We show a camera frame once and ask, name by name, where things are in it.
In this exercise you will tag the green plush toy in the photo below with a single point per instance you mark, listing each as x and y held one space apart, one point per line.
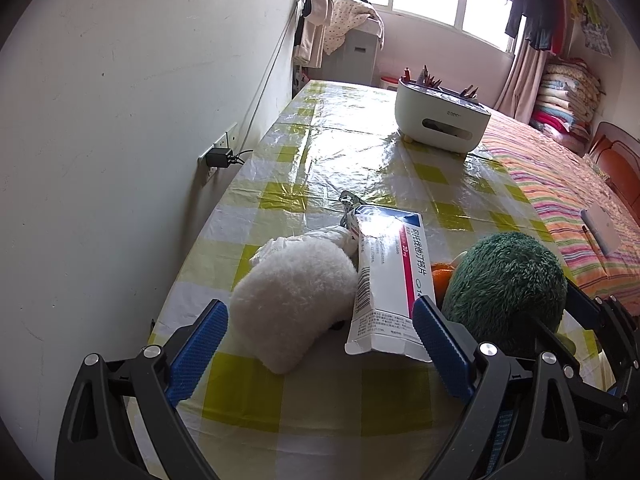
504 287

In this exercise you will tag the silver blister pack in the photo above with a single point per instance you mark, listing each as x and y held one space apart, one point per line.
350 201

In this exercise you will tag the white medicine box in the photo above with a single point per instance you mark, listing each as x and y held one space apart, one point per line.
394 270

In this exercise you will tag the striped bed cover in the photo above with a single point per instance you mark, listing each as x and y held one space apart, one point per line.
559 185

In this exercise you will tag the green checkered plastic tablecloth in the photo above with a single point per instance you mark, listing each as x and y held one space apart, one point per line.
324 414

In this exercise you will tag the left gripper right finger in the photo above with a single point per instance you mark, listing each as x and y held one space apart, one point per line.
518 419

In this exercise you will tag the wooden headboard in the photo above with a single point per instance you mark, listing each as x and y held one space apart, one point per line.
616 153

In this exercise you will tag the stack of folded blankets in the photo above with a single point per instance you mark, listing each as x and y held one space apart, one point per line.
567 100

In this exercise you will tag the black power adapter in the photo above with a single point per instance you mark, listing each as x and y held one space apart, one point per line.
221 158

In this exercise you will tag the pencil on bed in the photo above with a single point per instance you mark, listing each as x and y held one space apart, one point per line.
595 249

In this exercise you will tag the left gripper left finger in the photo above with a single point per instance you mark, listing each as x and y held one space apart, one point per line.
96 440

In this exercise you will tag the pink curtain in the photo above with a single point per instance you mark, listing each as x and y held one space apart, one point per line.
518 95

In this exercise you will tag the dotted cloth on cooler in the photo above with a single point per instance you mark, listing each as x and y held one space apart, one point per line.
346 16

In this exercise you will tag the white plush toy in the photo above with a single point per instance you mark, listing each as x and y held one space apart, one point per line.
289 300

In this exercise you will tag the white wall socket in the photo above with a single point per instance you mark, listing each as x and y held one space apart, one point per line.
227 139

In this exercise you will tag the white desk organizer box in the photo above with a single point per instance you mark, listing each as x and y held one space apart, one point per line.
439 118

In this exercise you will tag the grey air cooler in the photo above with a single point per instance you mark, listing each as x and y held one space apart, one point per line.
354 61

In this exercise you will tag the white tissue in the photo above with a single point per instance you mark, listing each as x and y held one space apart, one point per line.
268 249

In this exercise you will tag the beige garment on hook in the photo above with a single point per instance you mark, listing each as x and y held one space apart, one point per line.
312 23

